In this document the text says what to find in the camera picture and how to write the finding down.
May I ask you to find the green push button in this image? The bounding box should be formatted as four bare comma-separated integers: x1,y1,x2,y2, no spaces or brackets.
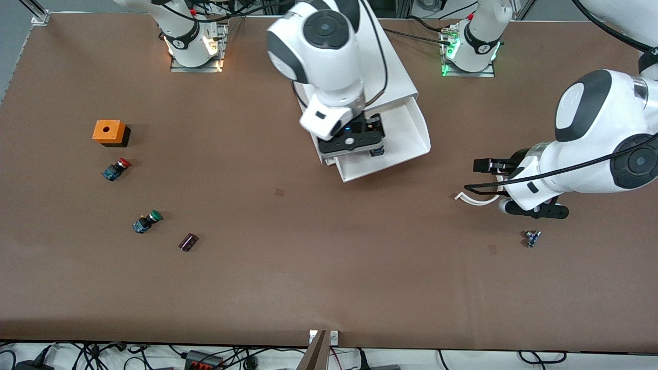
133,210,163,234

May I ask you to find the red push button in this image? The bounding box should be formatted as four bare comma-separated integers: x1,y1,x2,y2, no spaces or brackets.
101,158,132,181

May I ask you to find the orange button box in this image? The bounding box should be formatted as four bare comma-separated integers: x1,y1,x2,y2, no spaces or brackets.
93,120,131,147

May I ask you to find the white curved plastic strip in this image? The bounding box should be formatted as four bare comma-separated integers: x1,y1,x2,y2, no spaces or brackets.
455,176,507,207

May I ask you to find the black red power strip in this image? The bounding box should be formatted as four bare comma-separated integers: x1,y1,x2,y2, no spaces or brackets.
185,350,224,370

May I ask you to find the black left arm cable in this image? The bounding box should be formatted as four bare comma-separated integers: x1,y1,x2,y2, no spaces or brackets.
464,0,658,196

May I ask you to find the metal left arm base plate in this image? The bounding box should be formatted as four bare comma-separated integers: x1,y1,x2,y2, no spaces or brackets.
441,31,496,78

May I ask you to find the black cable on table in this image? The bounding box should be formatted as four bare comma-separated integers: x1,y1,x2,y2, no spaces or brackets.
383,15,455,47

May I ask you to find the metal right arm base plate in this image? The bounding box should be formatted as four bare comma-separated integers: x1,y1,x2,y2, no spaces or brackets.
170,23,229,72

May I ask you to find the black looped cable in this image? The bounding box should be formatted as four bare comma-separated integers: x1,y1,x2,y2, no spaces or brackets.
518,350,568,364

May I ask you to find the brown wooden post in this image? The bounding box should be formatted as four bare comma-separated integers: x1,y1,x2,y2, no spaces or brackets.
297,330,330,370

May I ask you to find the aluminium frame profile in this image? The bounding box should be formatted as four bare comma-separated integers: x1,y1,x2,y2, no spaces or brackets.
21,0,50,25

